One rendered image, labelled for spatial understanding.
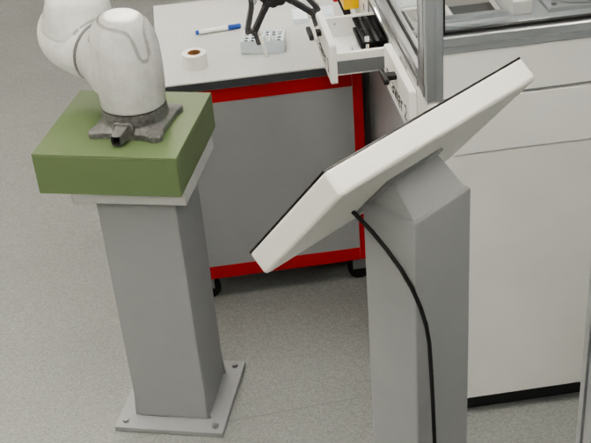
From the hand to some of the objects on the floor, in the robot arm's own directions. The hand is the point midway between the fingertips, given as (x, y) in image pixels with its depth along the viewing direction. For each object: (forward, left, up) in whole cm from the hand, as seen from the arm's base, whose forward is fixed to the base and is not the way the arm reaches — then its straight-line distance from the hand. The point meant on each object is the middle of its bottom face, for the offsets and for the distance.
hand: (289, 43), depth 287 cm
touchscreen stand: (+43, -87, -91) cm, 133 cm away
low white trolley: (-21, +40, -89) cm, 100 cm away
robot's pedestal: (-27, -39, -91) cm, 102 cm away
